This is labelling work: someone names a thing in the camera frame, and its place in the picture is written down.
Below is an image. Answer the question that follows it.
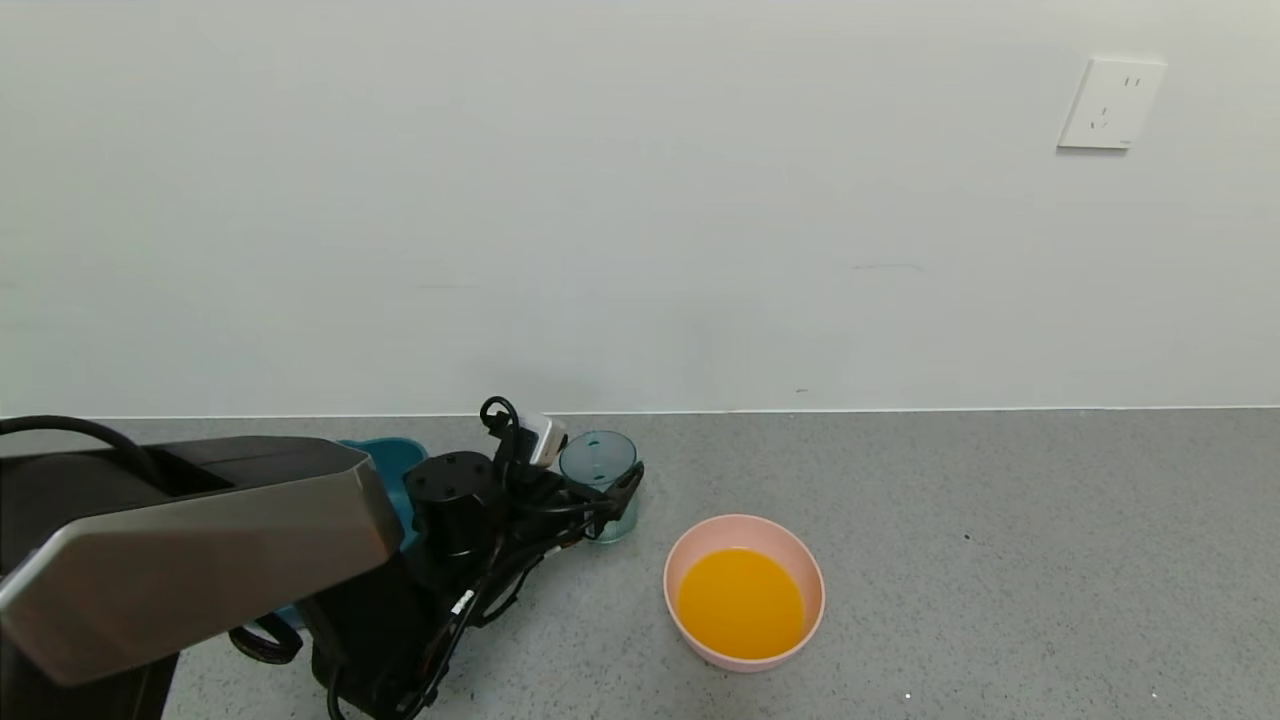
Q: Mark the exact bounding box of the teal plastic basin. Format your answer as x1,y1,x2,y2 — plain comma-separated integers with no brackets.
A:
275,437,429,631

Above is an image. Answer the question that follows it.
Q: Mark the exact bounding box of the thin black camera cable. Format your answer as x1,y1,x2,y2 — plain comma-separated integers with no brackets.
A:
325,396,616,720

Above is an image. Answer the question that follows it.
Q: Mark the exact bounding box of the white wall socket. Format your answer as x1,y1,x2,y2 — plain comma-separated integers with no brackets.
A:
1057,57,1167,151

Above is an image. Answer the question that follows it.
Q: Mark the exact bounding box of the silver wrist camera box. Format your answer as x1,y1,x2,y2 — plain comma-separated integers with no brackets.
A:
520,413,569,469

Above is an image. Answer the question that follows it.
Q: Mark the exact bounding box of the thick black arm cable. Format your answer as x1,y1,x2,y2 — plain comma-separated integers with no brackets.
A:
0,414,167,491

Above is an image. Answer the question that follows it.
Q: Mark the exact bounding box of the orange juice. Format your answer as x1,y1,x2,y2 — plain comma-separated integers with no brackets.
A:
678,547,806,661

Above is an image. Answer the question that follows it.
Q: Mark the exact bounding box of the pink bowl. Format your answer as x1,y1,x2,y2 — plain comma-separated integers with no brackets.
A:
664,514,826,672

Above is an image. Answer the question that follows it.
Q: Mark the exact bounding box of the clear ribbed plastic cup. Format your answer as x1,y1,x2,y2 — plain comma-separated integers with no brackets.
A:
558,430,641,544

